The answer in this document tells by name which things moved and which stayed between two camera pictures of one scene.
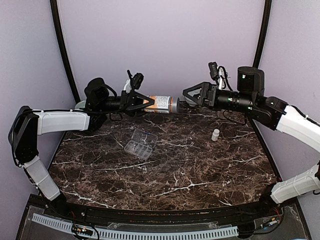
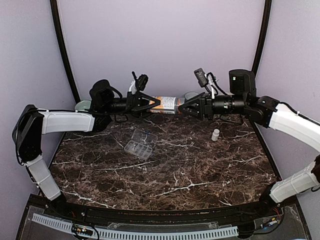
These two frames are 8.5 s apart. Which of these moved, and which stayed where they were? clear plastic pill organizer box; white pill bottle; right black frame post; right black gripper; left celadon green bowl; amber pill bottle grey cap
Moved: right black gripper; amber pill bottle grey cap
Stayed: right black frame post; clear plastic pill organizer box; left celadon green bowl; white pill bottle
